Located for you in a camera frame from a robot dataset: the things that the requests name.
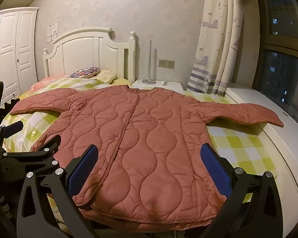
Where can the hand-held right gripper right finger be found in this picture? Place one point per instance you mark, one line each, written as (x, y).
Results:
(214, 168)

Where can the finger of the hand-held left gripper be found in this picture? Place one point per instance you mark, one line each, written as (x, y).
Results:
(13, 128)
(48, 147)

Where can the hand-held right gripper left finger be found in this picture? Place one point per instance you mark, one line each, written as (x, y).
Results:
(85, 163)

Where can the green checked plastic sheet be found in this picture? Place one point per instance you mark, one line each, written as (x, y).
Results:
(238, 143)

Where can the pink flowered quilt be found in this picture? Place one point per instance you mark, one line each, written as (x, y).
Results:
(43, 81)

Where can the white wardrobe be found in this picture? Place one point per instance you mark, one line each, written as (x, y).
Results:
(10, 54)

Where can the white window bench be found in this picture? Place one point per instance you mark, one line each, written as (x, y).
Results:
(258, 96)

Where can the patterned round-print pillow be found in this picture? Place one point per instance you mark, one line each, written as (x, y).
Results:
(85, 71)

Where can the yellow cloth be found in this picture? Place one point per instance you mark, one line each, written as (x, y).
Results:
(121, 81)

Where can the cream pillow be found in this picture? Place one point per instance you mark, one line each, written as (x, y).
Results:
(106, 75)

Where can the white nightstand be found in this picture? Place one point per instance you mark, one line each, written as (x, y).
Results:
(173, 86)

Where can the white charger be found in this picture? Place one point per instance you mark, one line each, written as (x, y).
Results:
(164, 82)

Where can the white wooden bed headboard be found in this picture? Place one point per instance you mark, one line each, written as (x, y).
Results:
(89, 54)

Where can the dark window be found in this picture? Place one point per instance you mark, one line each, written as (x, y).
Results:
(280, 79)

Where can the white pole lamp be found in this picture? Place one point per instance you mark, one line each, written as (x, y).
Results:
(150, 59)

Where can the boat print curtain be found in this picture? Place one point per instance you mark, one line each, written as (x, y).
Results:
(213, 42)

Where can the white wall switch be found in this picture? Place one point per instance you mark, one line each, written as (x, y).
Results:
(49, 39)

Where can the white wall notice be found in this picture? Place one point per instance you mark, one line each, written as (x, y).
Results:
(53, 27)

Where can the gold wall socket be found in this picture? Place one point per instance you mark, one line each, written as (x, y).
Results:
(166, 64)

